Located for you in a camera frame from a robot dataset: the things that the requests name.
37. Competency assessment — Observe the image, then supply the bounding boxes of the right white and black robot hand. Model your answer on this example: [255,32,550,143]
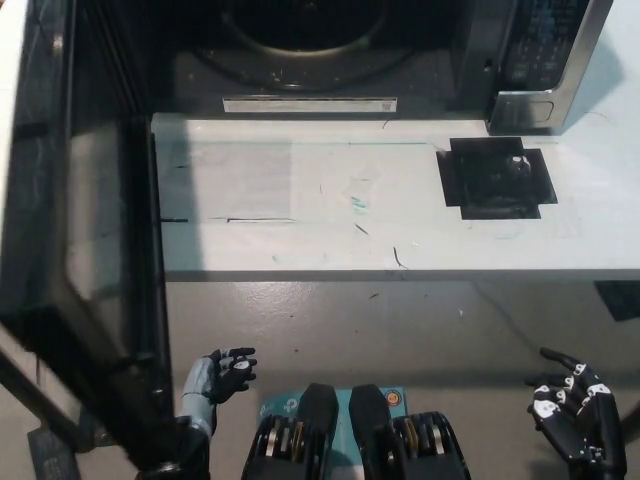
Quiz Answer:
[527,348,622,462]

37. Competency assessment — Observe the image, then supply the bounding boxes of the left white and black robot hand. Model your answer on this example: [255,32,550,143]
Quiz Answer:
[182,346,259,406]

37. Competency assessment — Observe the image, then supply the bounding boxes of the microwave door with dark window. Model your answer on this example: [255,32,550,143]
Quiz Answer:
[0,0,212,476]

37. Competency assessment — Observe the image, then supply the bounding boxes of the robot black feet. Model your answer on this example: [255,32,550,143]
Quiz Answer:
[242,382,471,480]

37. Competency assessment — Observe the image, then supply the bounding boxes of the round microwave turntable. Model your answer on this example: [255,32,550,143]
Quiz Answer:
[219,0,429,95]

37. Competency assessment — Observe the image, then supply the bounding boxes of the stainless steel Farberware microwave body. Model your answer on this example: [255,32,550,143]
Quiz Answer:
[69,0,615,137]

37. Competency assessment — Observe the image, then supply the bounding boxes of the dark floor mat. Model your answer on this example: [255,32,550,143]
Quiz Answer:
[593,280,640,322]

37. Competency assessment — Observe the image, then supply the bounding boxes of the black floor tape patch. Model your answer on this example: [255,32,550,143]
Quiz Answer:
[27,427,82,480]

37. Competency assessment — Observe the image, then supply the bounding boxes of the black slanted table leg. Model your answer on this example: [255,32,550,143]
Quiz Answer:
[0,342,109,449]

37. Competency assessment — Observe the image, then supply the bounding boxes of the black tape patch on table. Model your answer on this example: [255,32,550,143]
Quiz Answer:
[435,135,559,221]

